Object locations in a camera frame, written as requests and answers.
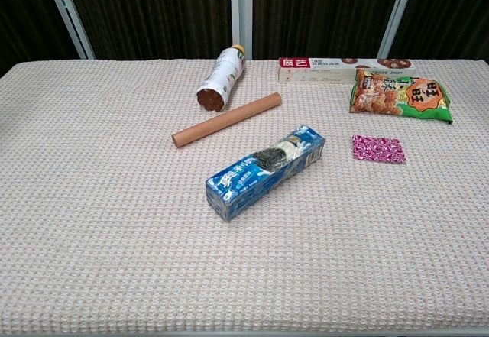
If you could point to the blue Oreo cookie box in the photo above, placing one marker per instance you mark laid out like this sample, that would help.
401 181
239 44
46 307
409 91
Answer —
248 184

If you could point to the wooden rolling pin rod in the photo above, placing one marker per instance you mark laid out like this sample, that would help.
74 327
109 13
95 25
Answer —
225 120

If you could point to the white labelled drink bottle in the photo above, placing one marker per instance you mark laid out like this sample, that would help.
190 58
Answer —
223 73

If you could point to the white red baking paper box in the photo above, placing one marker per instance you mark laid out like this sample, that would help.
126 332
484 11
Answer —
324 74

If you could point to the pink woven tablecloth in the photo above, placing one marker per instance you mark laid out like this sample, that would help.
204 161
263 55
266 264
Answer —
153 237

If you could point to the orange green snack bag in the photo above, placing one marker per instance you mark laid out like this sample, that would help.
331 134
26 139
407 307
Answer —
382 96

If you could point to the grey metal partition post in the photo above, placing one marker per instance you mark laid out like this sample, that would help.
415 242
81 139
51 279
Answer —
395 16
70 16
241 8

